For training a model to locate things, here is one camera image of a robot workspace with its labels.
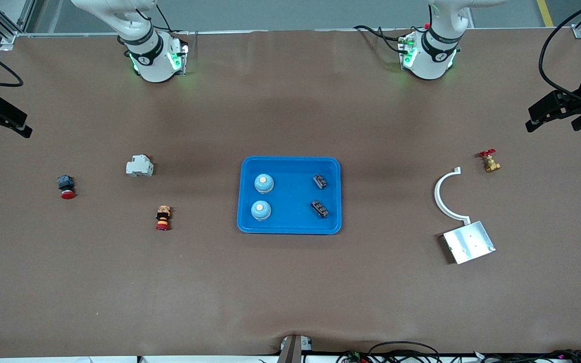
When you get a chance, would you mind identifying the blue call bell cream base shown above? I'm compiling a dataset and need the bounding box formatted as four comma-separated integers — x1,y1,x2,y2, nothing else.
250,200,272,221
254,173,275,194

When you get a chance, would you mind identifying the red mushroom emergency stop button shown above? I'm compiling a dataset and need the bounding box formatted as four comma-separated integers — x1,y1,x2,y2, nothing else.
57,174,76,200

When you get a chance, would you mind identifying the grey white circuit breaker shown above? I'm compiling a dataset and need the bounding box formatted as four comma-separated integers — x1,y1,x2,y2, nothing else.
126,154,154,177

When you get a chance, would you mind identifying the silver aluminium plate box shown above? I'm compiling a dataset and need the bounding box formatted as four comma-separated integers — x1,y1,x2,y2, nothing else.
442,220,496,265

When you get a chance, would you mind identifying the base connector box green light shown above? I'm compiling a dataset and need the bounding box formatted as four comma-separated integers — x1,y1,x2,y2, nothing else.
167,43,189,77
397,30,418,70

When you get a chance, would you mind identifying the blue plastic tray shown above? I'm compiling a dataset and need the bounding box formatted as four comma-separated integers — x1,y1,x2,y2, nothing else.
237,156,342,235

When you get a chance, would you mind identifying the brass valve red handle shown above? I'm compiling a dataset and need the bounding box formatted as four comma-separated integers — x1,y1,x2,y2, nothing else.
478,149,501,173

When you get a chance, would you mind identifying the white curved plastic bracket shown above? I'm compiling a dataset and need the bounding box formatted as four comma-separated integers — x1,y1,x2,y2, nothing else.
434,167,471,225

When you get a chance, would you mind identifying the black cable bundle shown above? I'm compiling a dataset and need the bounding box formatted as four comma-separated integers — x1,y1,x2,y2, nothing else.
472,348,581,363

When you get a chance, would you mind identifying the black looped cable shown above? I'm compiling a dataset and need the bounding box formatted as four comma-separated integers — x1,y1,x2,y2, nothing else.
369,341,441,363

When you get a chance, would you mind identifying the coloured wire cluster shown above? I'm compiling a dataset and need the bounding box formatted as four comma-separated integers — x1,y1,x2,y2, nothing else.
336,350,372,363

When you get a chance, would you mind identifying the metal table edge bracket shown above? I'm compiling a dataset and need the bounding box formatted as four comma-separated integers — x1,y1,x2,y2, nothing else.
279,334,313,363

